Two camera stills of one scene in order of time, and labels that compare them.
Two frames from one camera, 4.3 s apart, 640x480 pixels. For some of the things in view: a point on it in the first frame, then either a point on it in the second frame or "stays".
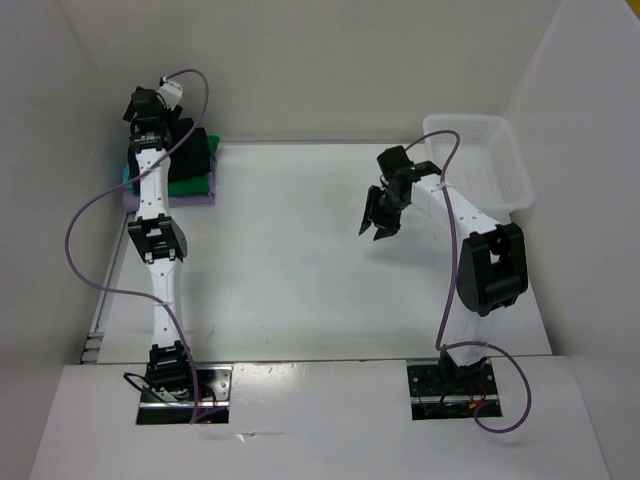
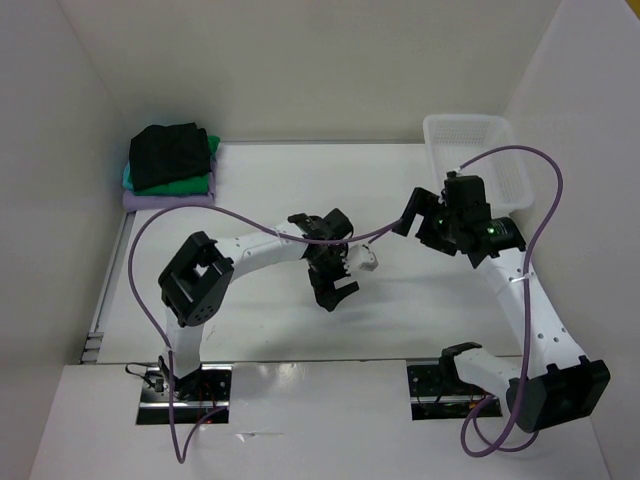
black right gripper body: x=388 y=210 -> x=438 y=228
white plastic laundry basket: x=486 y=169 stays
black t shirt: x=192 y=156 stays
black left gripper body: x=168 y=116 -> x=329 y=267
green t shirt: x=196 y=185 stays
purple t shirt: x=131 y=196 stays
